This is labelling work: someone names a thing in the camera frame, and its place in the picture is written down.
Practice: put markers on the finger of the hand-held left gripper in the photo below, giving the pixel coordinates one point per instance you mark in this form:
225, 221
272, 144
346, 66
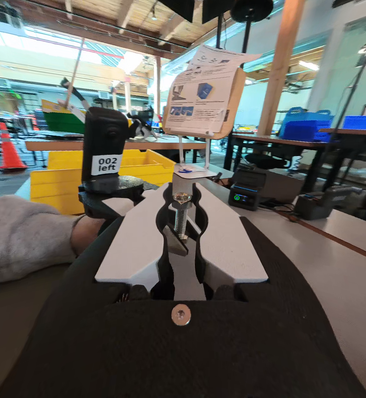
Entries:
174, 244
147, 194

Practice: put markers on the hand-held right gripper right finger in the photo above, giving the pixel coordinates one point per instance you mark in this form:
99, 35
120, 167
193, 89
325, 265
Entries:
229, 245

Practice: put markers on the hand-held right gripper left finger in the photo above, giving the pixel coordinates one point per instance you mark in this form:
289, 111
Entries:
133, 236

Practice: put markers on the silver threaded bolt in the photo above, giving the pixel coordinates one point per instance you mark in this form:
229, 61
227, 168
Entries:
180, 222

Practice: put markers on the silver hex nut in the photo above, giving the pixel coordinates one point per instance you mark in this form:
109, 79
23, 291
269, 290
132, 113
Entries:
181, 202

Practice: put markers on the person's left forearm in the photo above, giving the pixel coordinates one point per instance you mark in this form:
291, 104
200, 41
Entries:
21, 236

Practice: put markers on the person's left hand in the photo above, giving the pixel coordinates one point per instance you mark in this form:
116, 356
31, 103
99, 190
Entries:
83, 233

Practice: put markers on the black and white gripper tool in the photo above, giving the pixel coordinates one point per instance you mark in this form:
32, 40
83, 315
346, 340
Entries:
142, 124

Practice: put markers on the green and yellow bin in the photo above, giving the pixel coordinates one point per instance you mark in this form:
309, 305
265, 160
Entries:
61, 119

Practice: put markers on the long wooden table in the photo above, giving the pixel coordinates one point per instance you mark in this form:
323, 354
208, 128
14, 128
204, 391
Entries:
158, 143

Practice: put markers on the black label printer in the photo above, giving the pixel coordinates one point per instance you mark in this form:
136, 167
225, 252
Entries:
246, 192

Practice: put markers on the clear board stand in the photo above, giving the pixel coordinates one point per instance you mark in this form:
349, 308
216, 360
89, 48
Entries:
195, 164

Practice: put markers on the yellow plastic bin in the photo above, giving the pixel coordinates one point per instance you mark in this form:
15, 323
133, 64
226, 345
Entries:
61, 186

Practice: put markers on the orange traffic cone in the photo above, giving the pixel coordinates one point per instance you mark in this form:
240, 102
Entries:
10, 149

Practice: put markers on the black battery charger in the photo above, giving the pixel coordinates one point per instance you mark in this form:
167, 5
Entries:
319, 202

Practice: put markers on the wooden instruction board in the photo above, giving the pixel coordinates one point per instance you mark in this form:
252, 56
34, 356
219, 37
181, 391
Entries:
201, 102

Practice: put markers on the wooden work table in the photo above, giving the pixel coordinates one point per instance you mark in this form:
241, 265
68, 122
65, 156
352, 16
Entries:
295, 141

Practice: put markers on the blue plastic crate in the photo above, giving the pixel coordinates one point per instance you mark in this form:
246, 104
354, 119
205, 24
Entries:
305, 124
363, 122

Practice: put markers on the black overhead stand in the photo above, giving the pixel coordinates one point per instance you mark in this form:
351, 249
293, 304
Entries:
251, 11

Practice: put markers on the light wooden post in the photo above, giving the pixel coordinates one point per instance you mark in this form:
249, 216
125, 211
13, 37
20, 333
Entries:
279, 68

